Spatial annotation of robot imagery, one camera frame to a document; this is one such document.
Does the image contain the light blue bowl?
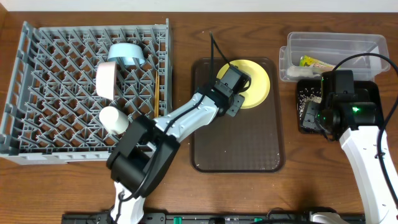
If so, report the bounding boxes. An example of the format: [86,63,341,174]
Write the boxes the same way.
[107,43,146,65]

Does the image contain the dark brown serving tray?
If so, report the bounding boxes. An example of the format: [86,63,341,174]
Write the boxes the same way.
[190,57,285,172]

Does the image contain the pile of rice waste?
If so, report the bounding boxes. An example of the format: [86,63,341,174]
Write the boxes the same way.
[298,87,322,119]

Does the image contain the snack wrapper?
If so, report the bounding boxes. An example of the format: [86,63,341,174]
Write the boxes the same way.
[299,55,335,70]

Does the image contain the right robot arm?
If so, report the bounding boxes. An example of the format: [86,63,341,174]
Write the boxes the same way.
[300,70,397,223]

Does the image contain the grey plastic dishwasher rack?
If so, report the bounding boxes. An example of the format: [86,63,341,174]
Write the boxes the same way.
[1,22,172,165]

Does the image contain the white pink bowl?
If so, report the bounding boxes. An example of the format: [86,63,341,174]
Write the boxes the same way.
[96,62,117,100]

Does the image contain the yellow round plate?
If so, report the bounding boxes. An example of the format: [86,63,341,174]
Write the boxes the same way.
[231,59,271,109]

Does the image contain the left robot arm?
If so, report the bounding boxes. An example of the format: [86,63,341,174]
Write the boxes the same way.
[106,65,252,223]

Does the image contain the black waste tray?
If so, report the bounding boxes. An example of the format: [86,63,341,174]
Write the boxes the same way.
[296,79,381,134]

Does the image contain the clear plastic waste bin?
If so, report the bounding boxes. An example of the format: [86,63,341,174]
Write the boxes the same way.
[279,32,389,82]

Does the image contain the small white green cup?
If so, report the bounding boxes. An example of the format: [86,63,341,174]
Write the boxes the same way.
[99,106,129,134]

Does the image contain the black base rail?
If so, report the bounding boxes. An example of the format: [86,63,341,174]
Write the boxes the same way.
[60,212,368,224]

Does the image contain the wooden chopstick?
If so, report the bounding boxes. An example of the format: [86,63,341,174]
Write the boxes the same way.
[155,72,160,118]
[154,74,156,117]

